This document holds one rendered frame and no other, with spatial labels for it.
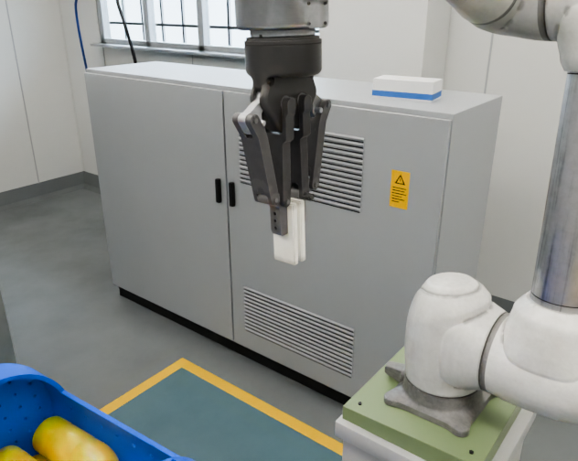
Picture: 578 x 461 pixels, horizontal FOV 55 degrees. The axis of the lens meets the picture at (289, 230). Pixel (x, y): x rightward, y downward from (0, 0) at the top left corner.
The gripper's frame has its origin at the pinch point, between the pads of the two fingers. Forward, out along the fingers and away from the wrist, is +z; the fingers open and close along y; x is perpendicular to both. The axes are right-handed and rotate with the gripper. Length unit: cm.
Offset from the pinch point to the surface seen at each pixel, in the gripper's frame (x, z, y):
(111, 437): 40, 47, -4
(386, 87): 77, 4, 150
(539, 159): 49, 52, 264
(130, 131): 222, 32, 131
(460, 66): 96, 5, 262
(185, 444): 127, 152, 74
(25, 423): 57, 47, -11
